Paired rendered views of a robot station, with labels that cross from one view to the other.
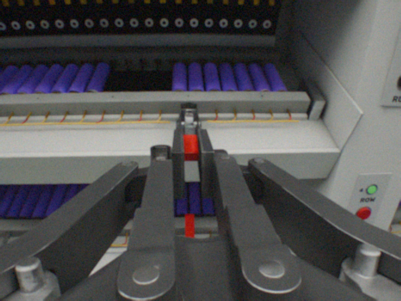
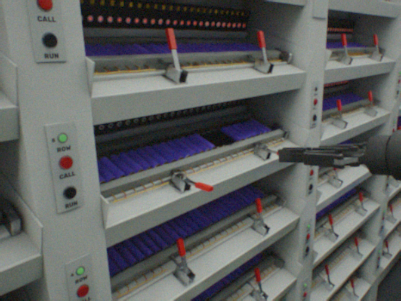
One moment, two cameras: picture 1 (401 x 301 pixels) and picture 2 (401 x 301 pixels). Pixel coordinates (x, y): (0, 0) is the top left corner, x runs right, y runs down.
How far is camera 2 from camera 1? 74 cm
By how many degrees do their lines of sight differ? 40
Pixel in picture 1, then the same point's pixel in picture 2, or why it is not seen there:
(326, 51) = (280, 111)
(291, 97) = (278, 132)
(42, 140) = (220, 172)
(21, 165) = (220, 186)
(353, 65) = (299, 116)
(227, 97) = (263, 137)
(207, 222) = (252, 207)
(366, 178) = not seen: hidden behind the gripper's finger
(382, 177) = not seen: hidden behind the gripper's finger
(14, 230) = (174, 252)
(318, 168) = not seen: hidden behind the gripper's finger
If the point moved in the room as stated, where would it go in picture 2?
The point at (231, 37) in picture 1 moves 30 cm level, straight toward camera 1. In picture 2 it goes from (231, 109) to (327, 125)
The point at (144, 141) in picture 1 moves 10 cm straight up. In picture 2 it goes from (252, 162) to (252, 119)
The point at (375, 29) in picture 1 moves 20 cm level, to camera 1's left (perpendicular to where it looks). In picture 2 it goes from (306, 103) to (256, 113)
